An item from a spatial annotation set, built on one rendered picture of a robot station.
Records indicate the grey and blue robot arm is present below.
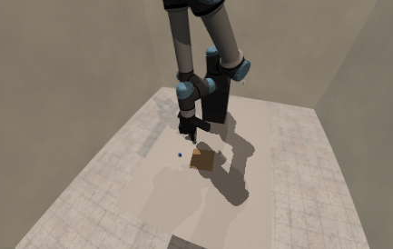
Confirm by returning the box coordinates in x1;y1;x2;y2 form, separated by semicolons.
162;0;251;118

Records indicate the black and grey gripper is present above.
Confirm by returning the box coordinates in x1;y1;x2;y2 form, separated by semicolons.
178;112;197;144

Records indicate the brown flat mat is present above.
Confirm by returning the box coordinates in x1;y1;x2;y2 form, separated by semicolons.
189;149;215;171

